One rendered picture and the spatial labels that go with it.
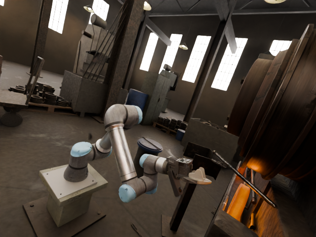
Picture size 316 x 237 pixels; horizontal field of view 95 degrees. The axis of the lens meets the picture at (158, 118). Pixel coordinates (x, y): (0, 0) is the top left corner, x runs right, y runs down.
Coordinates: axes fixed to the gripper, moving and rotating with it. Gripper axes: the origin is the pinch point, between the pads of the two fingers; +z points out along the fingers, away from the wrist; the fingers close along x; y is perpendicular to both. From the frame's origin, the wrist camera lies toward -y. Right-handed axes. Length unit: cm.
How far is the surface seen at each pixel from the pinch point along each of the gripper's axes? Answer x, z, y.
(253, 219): -8.2, 16.0, -3.4
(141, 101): 239, -247, 69
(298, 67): -21.6, 21.8, 38.1
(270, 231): -21.6, 19.0, 2.5
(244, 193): -3.6, 13.1, 1.9
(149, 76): 255, -239, 141
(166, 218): 52, -46, -63
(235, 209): -7.6, 11.0, -2.9
